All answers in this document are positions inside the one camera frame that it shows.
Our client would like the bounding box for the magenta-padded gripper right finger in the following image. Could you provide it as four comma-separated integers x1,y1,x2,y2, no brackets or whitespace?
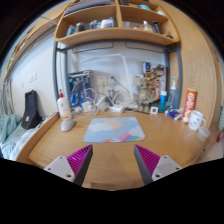
133,143,183,186

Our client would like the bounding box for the blue snack packet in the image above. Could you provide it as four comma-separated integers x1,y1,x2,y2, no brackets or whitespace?
165,107,184,121

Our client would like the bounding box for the white power strip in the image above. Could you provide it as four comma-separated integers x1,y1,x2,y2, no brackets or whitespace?
95,95,111,112

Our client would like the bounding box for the beige robot figurine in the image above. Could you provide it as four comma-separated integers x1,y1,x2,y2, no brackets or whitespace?
137,76,158,113

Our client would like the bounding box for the pastel cloud print mouse pad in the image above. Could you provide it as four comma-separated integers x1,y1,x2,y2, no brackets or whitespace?
83,116,146,144

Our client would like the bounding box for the translucent plastic cup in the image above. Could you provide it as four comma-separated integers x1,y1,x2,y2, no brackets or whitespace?
196,125,212,142

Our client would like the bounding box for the white wall switch plate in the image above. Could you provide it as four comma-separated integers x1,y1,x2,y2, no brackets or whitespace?
28,72,38,84

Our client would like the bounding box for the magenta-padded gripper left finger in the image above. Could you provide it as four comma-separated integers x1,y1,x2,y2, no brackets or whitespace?
43,143,94,187

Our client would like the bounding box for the wooden shelf unit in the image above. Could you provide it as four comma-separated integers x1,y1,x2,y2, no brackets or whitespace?
53,0,181,47

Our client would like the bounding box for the blue tube with white cap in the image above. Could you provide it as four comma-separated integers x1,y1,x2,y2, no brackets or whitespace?
159,90,168,113

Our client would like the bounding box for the white mug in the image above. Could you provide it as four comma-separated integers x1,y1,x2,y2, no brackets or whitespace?
188,110,207,131

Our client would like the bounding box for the robot model kit box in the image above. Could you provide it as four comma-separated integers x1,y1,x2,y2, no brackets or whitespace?
68,70,94,108

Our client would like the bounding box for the grey metal shelf frame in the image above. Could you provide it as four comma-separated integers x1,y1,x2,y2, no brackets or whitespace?
51,39,184,111

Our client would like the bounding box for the red chips can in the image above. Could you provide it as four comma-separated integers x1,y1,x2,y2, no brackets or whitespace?
181,87,198,124

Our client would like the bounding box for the white red-capped lotion bottle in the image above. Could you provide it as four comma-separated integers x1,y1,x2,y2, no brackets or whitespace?
56,88,73,120

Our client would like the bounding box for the teal blanket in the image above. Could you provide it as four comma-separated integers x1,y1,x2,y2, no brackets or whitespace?
0,113,23,144

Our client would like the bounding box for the white desk lamp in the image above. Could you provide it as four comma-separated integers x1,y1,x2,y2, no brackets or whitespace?
79,53,138,114

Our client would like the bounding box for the grey computer mouse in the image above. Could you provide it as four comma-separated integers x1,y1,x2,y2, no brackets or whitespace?
60,118,77,132

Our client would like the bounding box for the white charger block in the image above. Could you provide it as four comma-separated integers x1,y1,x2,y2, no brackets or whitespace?
81,100,94,113

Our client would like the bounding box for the blue spray bottle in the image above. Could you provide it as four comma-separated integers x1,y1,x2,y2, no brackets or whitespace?
167,76,178,108

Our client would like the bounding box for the black bag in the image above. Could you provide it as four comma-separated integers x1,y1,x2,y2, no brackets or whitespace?
21,89,43,130

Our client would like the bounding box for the small white cube clock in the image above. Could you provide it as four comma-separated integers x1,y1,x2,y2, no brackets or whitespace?
149,105,159,116

